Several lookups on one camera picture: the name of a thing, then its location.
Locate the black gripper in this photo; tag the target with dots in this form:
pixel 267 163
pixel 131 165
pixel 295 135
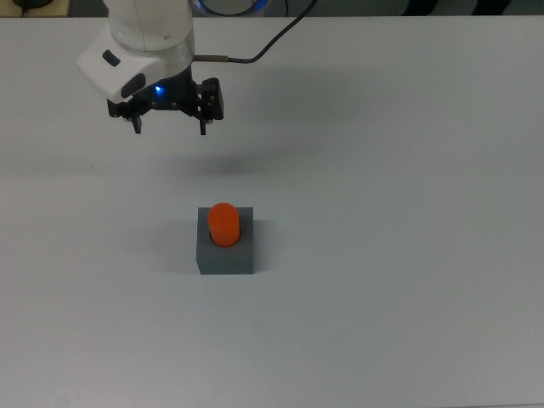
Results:
pixel 176 95

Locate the orange cylinder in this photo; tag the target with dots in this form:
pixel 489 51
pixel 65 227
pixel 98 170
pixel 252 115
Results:
pixel 224 225

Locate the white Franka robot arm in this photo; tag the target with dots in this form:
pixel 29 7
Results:
pixel 146 30

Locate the grey block with round hole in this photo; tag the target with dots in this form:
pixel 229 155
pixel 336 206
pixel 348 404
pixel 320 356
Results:
pixel 225 259

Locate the black round object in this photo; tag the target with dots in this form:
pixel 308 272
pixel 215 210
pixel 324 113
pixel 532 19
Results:
pixel 32 2

